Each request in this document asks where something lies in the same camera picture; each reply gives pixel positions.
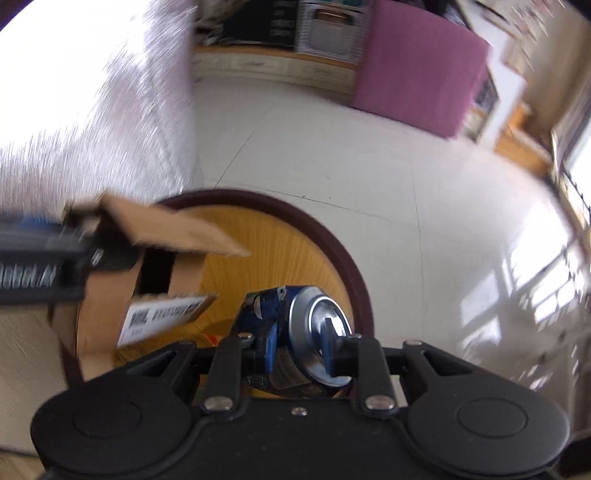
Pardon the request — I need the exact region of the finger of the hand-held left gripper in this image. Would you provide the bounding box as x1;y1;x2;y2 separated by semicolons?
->
0;215;138;278

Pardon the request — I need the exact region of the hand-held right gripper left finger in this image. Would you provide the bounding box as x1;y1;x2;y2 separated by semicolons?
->
124;323;280;414

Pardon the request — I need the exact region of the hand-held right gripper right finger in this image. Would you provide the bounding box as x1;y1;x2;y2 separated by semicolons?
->
322;318;490;413

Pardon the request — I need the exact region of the blue drink can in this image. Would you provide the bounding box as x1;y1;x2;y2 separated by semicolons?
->
231;285;354;398

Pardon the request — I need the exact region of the brown cardboard box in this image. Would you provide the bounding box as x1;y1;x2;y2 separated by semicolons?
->
51;194;252;384

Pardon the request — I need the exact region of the yellow bin with dark rim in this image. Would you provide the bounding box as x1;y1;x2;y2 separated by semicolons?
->
60;188;376;407

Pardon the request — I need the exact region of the grey-top wooden table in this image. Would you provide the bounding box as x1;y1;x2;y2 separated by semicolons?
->
0;0;204;457

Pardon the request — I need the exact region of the low wooden drawer platform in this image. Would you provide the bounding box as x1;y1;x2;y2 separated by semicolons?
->
194;44;358;95

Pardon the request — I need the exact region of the wooden staircase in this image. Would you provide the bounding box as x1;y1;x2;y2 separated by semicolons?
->
462;69;555;178

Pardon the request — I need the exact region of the black chalkboard sign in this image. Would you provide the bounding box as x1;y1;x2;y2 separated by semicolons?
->
265;0;301;49

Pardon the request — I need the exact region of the pink folded mattress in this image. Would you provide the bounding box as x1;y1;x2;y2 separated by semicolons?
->
353;0;490;138

